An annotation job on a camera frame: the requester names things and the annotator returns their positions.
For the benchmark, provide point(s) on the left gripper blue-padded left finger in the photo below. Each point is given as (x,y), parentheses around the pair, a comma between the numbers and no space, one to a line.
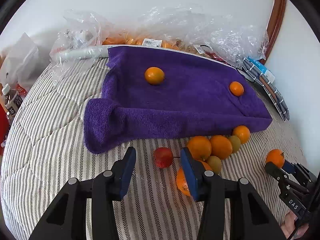
(65,217)

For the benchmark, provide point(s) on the purple towel over tray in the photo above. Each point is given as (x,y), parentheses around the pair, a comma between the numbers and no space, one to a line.
(194,99)

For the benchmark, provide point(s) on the blue checkered folded cloth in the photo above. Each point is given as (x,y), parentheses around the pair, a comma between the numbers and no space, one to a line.
(272,92)

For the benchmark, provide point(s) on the red paper shopping bag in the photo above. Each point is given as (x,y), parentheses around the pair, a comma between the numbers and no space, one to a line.
(4,128)

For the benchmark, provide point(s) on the person's right hand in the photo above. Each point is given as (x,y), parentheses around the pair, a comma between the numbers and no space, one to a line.
(288,226)

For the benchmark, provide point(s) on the plastic drink bottle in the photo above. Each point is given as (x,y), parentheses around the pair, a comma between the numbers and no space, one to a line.
(12,100)

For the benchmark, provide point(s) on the small orange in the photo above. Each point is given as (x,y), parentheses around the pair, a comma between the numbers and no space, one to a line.
(236,88)
(154,75)

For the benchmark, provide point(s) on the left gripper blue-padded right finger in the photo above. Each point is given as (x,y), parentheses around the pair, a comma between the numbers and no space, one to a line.
(250,217)

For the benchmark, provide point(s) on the orange left large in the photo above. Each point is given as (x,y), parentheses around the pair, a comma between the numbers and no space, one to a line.
(191,180)

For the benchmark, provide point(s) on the large orange front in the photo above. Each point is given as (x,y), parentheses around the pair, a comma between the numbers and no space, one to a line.
(277,157)

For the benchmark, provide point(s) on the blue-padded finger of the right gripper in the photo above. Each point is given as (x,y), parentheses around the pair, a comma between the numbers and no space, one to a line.
(277,173)
(293,169)

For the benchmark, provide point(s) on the blue white tissue box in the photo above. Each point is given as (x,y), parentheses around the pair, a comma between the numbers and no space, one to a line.
(263,69)

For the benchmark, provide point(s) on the orange middle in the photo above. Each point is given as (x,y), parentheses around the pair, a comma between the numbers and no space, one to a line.
(243,133)

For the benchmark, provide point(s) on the small orange top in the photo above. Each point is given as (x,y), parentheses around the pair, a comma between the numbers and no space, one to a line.
(154,75)

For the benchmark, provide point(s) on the small green fruit left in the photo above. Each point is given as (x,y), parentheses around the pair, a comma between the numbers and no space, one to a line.
(215,163)

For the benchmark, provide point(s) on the oval orange fruit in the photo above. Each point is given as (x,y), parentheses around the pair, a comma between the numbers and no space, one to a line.
(221,147)

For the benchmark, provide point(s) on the clear plastic bag left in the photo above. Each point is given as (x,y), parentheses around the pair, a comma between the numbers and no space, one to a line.
(78,46)

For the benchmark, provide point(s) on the brown wooden door frame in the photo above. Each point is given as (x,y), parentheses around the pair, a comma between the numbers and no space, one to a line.
(274,25)

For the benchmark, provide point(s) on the large round orange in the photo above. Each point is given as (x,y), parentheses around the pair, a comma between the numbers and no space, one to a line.
(200,147)

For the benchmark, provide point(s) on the white plastic bag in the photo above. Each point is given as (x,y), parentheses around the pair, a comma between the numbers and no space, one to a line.
(22,66)

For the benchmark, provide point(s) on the small red apple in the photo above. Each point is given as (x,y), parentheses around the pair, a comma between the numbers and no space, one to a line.
(163,157)

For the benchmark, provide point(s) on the clear plastic bag of fruit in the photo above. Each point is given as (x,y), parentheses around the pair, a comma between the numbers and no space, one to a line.
(188,29)

